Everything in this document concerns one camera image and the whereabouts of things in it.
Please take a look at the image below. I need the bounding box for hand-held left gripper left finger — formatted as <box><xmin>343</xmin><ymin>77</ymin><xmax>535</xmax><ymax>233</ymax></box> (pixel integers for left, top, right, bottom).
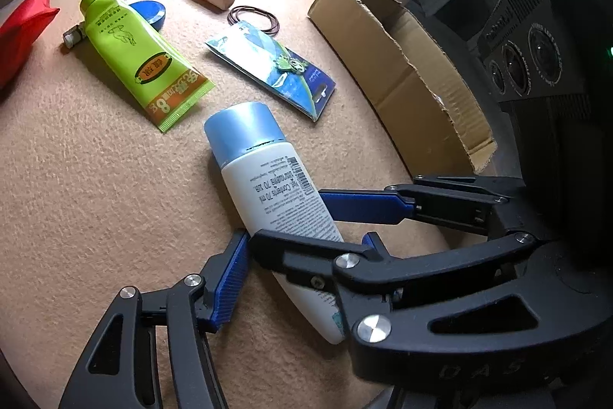
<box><xmin>57</xmin><ymin>229</ymin><xmax>252</xmax><ymax>409</ymax></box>

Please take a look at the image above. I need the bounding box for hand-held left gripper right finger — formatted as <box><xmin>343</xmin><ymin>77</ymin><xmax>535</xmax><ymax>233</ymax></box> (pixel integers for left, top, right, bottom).
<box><xmin>361</xmin><ymin>233</ymin><xmax>393</xmax><ymax>267</ymax></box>

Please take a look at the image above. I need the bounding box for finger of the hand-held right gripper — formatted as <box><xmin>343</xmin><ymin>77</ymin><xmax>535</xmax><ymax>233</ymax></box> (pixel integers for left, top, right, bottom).
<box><xmin>250</xmin><ymin>229</ymin><xmax>567</xmax><ymax>384</ymax></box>
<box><xmin>320</xmin><ymin>173</ymin><xmax>525</xmax><ymax>238</ymax></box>

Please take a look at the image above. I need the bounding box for white bottle with blue cap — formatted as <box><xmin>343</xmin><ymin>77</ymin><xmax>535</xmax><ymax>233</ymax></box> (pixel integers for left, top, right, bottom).
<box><xmin>203</xmin><ymin>101</ymin><xmax>351</xmax><ymax>345</ymax></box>

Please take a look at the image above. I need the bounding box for cardboard box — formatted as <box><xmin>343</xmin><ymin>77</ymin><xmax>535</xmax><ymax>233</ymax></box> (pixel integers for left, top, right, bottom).
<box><xmin>307</xmin><ymin>0</ymin><xmax>499</xmax><ymax>175</ymax></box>

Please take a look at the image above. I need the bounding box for blue carded keychain pack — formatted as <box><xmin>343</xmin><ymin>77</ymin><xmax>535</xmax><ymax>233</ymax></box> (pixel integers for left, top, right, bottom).
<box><xmin>206</xmin><ymin>20</ymin><xmax>337</xmax><ymax>122</ymax></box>

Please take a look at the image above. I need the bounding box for bundle of black hair ties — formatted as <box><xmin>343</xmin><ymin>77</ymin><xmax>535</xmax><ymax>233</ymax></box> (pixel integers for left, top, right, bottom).
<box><xmin>227</xmin><ymin>5</ymin><xmax>280</xmax><ymax>37</ymax></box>

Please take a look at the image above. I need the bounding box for green tube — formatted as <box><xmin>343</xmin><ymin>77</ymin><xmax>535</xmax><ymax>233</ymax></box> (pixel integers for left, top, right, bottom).
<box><xmin>79</xmin><ymin>0</ymin><xmax>215</xmax><ymax>135</ymax></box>

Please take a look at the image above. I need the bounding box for red pouch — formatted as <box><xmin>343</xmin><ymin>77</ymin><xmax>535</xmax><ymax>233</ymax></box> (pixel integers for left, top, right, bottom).
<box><xmin>0</xmin><ymin>0</ymin><xmax>61</xmax><ymax>96</ymax></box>

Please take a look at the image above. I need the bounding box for blue round lid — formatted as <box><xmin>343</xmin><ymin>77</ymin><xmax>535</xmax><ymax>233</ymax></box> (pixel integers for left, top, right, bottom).
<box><xmin>127</xmin><ymin>0</ymin><xmax>168</xmax><ymax>32</ymax></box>

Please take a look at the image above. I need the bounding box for small patterned tube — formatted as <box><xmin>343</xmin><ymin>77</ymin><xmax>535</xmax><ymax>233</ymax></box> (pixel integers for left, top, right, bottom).
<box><xmin>63</xmin><ymin>23</ymin><xmax>90</xmax><ymax>49</ymax></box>

